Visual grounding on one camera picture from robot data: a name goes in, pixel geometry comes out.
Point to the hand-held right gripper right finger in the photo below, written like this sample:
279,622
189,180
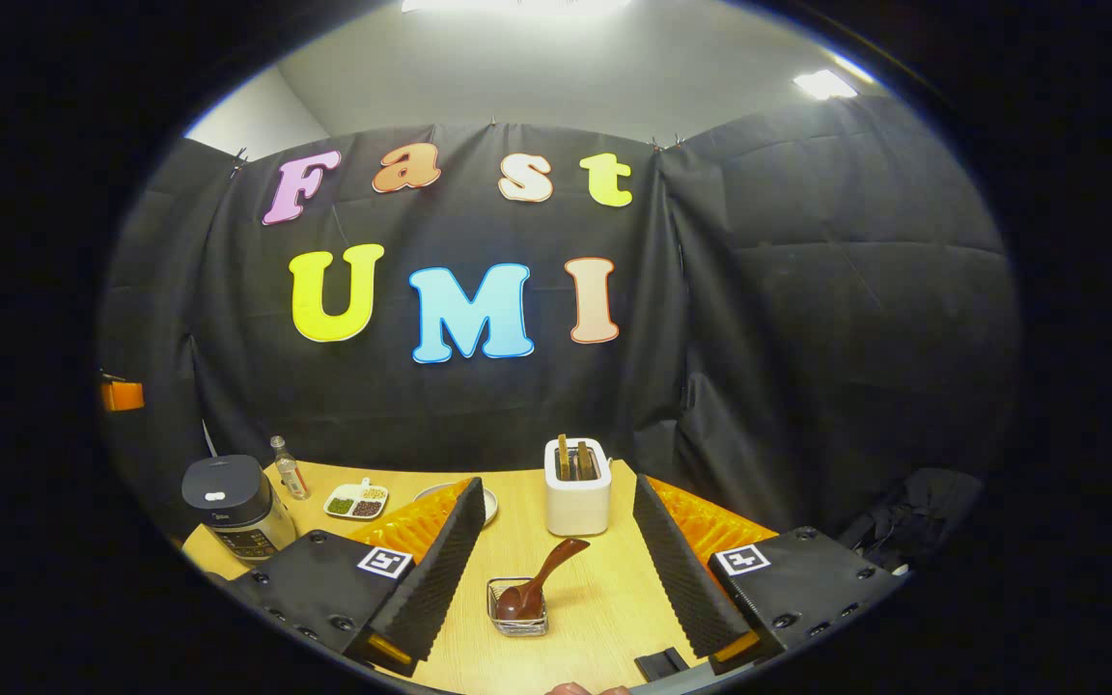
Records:
677,579

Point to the large ceiling light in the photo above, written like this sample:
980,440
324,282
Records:
517,5

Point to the small black box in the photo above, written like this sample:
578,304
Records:
660,664

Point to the clear glass bottle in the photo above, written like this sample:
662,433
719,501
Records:
291,476

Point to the dark clothes pile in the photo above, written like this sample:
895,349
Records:
913,512

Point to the white slotted utensil holder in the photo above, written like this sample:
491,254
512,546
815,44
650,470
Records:
577,507

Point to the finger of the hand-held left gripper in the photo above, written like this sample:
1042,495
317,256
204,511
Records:
124,396

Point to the white divided bean dish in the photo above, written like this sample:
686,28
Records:
353,504

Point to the small ceiling light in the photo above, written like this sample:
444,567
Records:
824,84

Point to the black backdrop cloth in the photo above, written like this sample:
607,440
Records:
759,338

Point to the white round plate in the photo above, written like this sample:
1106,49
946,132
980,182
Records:
490,504

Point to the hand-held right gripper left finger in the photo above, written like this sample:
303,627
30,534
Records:
440,579

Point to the dark grey rice cooker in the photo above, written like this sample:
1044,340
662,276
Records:
237,521

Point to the brown wooden spoon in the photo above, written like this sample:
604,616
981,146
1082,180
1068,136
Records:
556,565

